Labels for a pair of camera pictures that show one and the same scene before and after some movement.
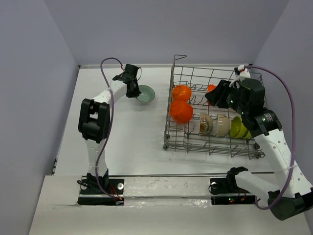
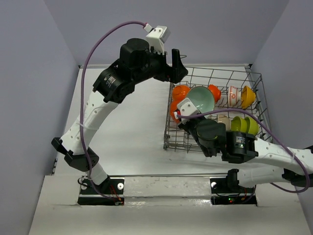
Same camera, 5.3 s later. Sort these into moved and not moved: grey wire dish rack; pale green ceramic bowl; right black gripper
Moved: right black gripper; pale green ceramic bowl
Not moved: grey wire dish rack
